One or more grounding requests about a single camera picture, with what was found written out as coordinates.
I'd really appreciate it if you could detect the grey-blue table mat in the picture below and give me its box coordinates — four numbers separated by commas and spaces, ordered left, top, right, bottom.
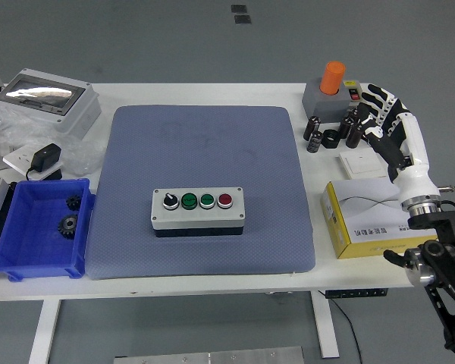
85, 105, 316, 281

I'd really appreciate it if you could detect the orange cylinder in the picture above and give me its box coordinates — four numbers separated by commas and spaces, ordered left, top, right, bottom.
319, 61, 347, 96

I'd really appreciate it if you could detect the grey red-black switch box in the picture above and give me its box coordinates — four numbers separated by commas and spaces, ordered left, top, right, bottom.
343, 80, 369, 113

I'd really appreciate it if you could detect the yellow and white cardboard box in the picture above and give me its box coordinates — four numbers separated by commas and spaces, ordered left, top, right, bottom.
320, 177, 439, 261

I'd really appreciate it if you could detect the large black gear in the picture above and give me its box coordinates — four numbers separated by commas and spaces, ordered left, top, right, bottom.
57, 213, 80, 240

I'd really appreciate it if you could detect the clear plastic bag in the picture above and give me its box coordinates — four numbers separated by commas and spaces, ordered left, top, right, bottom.
0, 109, 103, 177

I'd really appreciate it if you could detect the black ring nut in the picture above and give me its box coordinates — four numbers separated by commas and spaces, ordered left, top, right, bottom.
322, 129, 340, 149

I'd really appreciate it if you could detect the white table leg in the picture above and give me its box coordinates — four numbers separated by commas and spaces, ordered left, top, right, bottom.
28, 299, 61, 364
310, 291, 340, 359

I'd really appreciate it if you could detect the white socket plate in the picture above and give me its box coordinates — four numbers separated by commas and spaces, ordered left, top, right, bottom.
2, 146, 64, 181

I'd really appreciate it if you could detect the white wall switch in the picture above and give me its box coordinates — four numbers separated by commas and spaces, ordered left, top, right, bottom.
339, 149, 390, 180

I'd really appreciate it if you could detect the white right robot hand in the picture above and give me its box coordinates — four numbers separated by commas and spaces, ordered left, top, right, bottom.
355, 83, 441, 206

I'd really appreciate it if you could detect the blue plastic bin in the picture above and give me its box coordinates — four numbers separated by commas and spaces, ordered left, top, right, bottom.
0, 177, 96, 282

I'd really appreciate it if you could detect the thin black floor cable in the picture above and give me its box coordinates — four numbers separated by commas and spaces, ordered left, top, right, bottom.
318, 290, 363, 364

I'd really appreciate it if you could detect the grey enclosure with clear window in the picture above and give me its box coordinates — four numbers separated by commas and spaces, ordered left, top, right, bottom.
0, 67, 102, 140

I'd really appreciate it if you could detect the grey four-button control box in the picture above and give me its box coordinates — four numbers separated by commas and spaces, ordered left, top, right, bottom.
150, 187, 246, 239

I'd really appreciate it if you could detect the grey block base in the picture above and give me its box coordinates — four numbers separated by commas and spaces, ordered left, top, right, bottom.
301, 77, 352, 123

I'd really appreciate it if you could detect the black power adapter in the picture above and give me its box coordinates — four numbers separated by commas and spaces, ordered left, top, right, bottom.
25, 143, 64, 181

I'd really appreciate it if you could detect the black control panel under table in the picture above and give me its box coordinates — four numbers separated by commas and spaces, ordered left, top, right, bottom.
325, 288, 388, 300

